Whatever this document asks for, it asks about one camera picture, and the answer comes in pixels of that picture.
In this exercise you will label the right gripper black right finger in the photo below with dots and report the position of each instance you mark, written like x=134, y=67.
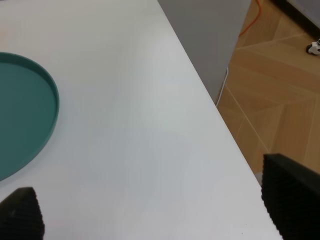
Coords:
x=291, y=196

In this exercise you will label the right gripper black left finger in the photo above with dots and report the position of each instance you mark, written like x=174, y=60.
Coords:
x=21, y=217

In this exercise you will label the teal round plate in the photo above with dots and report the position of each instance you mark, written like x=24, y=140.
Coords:
x=29, y=109

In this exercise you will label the white caster wheel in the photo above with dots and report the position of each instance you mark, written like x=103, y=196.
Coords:
x=314, y=48

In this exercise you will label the grey cabinet panel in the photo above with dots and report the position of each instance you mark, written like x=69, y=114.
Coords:
x=208, y=31

